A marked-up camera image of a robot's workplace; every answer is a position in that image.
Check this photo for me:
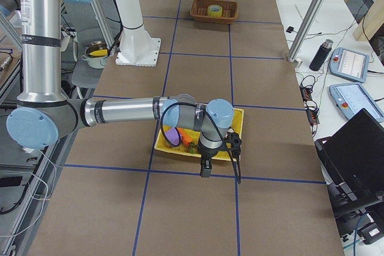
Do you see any yellow tape roll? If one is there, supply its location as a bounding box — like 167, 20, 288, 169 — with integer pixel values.
207, 4, 223, 18

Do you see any yellow plastic basket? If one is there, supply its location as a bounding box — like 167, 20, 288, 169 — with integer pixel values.
154, 108, 244, 158

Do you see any brown wicker basket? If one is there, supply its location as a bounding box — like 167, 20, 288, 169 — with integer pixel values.
190, 0, 238, 25

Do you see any orange toy carrot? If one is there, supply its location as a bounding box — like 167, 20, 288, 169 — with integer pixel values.
177, 128, 193, 146

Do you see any purple sponge block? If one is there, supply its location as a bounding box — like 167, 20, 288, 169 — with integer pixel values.
165, 127, 182, 147

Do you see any white enamel pot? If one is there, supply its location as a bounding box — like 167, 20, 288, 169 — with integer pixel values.
82, 41, 109, 70

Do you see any small black device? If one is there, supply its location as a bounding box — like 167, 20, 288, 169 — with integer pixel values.
286, 26, 295, 33

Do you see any black water bottle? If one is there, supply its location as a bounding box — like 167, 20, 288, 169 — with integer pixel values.
309, 39, 334, 71

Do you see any teach pendant lower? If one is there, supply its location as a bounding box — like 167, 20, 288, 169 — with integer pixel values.
329, 83, 383, 123

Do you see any teach pendant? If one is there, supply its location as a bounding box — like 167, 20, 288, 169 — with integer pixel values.
329, 83, 383, 123
329, 47, 370, 83

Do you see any teach pendant upper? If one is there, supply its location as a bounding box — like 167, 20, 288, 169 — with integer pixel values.
329, 47, 370, 83

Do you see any black laptop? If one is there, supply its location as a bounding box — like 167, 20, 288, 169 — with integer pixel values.
318, 109, 383, 195

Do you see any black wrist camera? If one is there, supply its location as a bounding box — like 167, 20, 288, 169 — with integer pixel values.
200, 157, 212, 177

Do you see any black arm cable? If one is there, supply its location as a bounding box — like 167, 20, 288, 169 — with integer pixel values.
160, 101, 242, 185

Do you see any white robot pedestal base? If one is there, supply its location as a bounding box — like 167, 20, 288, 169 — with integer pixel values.
115, 0, 161, 67

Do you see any aluminium frame post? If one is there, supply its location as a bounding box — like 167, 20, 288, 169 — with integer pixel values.
286, 0, 324, 68

